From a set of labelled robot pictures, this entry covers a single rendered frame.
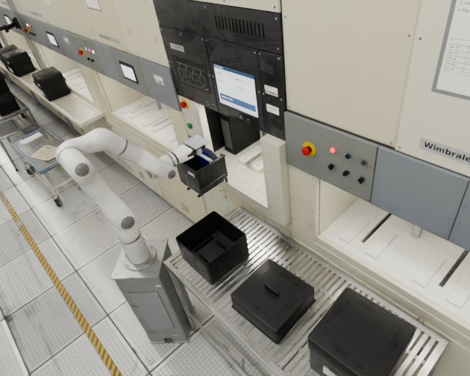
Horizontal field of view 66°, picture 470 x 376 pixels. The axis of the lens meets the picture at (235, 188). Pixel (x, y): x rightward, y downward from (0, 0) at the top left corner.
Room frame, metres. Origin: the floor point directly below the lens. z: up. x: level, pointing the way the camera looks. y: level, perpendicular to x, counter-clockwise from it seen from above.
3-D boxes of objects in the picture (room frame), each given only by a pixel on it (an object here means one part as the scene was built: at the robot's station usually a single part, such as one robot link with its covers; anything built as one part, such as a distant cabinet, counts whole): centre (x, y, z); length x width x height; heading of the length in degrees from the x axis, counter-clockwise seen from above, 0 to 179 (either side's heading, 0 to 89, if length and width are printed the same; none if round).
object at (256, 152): (1.99, -0.20, 0.89); 0.22 x 0.21 x 0.04; 126
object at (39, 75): (3.97, 1.76, 0.93); 0.30 x 0.28 x 0.26; 33
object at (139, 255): (1.42, 0.61, 0.85); 0.19 x 0.19 x 0.18
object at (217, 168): (1.72, 0.17, 1.11); 0.24 x 0.20 x 0.32; 36
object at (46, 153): (3.34, 1.85, 0.47); 0.31 x 0.23 x 0.02; 57
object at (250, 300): (0.97, -0.08, 0.83); 0.29 x 0.29 x 0.13; 38
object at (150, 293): (1.42, 0.61, 0.38); 0.28 x 0.28 x 0.76; 81
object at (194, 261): (1.32, 0.18, 0.85); 0.28 x 0.28 x 0.17; 35
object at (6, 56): (4.94, 2.46, 0.93); 0.30 x 0.28 x 0.26; 38
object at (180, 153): (1.66, 0.26, 1.25); 0.11 x 0.10 x 0.07; 126
